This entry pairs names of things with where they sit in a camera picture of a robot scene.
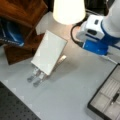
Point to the blue and white gripper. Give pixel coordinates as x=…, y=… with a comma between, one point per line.
x=93, y=36

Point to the black pen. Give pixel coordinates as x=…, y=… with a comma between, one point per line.
x=115, y=98

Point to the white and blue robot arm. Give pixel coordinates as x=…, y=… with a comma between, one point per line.
x=111, y=24

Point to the white lamp shade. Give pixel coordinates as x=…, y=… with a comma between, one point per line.
x=69, y=11

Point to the white spiral notebook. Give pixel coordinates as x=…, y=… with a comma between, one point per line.
x=48, y=52

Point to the metal binder clips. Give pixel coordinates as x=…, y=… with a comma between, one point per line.
x=37, y=77

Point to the brown wooden shelf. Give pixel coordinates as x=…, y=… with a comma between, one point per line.
x=27, y=14

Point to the grey compartment tray box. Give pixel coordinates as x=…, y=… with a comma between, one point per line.
x=100, y=103

